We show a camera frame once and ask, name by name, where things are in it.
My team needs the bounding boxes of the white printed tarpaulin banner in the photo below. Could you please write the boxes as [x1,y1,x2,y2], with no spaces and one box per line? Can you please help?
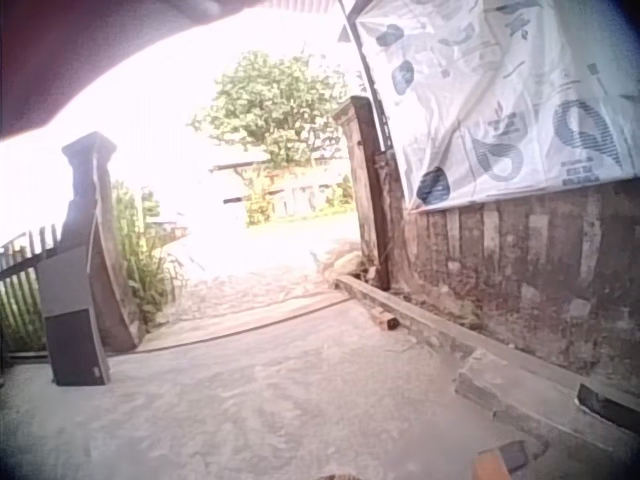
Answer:
[343,0,640,211]

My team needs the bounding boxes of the dark picket fence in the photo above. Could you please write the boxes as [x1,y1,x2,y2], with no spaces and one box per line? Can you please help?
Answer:
[0,224,61,359]

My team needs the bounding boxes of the red roof overhang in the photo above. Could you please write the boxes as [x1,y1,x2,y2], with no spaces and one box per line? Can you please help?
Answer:
[0,0,346,141]

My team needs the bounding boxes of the dark flat block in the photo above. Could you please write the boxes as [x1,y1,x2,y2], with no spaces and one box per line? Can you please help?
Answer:
[575,382,640,434]

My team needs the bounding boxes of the red brick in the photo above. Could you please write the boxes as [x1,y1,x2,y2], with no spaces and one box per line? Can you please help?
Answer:
[370,308,400,332]

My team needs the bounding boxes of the grey flat board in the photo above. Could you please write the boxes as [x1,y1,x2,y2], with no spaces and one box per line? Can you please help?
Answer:
[35,244,97,319]

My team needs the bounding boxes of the green leafy plant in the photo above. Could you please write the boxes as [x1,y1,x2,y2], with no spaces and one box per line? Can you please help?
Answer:
[110,180,189,326]

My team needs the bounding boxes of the green tree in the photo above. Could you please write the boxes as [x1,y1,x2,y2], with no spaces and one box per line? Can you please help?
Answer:
[189,48,351,169]

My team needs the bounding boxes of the concrete curb strip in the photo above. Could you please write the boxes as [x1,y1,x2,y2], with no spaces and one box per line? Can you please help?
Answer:
[331,273,640,401]

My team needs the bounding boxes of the black curved pole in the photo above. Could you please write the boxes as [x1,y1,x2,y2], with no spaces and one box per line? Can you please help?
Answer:
[336,0,396,151]

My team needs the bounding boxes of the dark stone gate pillar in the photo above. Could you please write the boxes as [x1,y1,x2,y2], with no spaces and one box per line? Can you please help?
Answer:
[331,95,407,292]
[58,130,139,353]

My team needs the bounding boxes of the orange wooden piece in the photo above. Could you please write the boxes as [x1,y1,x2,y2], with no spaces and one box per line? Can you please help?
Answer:
[473,448,512,480]

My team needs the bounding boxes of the grey concrete slab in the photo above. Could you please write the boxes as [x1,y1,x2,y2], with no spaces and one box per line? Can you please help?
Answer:
[452,348,640,454]

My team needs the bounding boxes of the heap of rubble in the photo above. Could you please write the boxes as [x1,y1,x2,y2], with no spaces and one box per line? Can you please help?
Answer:
[313,238,371,281]

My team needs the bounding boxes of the black speaker cabinet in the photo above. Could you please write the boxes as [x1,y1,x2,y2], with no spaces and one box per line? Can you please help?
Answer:
[43,308,112,387]

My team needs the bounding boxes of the distant low building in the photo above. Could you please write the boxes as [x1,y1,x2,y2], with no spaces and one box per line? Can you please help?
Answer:
[209,157,354,221]

